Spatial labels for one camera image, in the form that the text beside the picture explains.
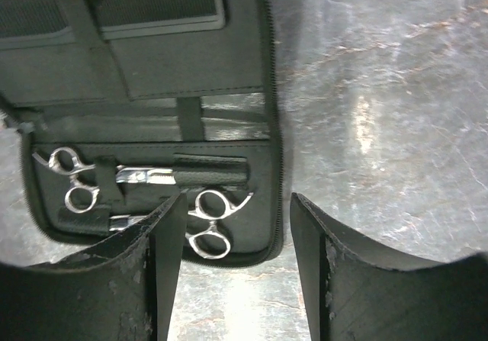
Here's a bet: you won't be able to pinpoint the black zip tool case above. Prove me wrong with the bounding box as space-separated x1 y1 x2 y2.
1 0 284 268

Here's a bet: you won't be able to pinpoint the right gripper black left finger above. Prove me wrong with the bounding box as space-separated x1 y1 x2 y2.
1 195 188 340

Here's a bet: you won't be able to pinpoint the silver hair scissors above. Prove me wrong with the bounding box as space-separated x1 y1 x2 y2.
109 188 254 260

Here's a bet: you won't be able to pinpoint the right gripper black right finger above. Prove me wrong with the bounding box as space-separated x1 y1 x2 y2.
290 193 487 341

